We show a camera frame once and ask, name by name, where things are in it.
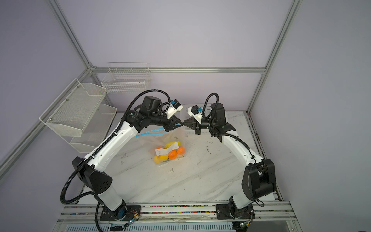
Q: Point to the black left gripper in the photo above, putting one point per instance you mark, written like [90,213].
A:
[173,121]

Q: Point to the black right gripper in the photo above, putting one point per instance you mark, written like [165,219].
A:
[194,125]

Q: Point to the yellow banana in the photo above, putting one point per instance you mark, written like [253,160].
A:
[168,145]

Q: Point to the clear zip top bag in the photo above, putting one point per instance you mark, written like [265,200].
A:
[153,137]

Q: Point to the small orange tangerine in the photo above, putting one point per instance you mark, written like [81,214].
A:
[181,151]

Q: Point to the large orange fruit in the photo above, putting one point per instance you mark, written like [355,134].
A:
[172,155]

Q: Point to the yellow pear-shaped lemon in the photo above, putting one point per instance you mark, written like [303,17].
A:
[157,160]

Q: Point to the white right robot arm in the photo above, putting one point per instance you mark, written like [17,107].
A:
[259,174]

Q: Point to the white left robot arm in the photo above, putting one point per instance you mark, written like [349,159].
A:
[91,168]

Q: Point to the white perforated plastic basket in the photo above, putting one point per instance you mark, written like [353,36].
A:
[216,123]

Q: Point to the white mesh two-tier shelf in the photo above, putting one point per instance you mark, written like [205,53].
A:
[80,116]

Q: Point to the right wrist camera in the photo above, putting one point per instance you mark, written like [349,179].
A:
[197,113]

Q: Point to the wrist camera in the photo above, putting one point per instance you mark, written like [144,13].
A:
[153,106]
[197,113]

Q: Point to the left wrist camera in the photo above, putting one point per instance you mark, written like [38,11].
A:
[153,106]

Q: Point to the white wire wall basket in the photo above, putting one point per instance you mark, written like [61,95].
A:
[127,77]

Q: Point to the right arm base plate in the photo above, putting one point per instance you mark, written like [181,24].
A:
[229,211]

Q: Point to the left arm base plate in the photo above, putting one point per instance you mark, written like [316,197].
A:
[125,213]

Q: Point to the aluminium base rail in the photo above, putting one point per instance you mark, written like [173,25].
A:
[182,213]

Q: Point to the aluminium frame post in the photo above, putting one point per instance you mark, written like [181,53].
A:
[292,12]

